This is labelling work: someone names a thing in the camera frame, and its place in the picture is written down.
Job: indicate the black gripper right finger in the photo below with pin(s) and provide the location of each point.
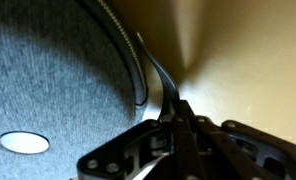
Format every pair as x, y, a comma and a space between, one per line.
228, 153

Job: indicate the dark grey fabric bag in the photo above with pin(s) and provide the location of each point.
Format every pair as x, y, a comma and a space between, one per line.
54, 83

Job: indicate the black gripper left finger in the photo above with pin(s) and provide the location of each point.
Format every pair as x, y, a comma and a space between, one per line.
134, 146

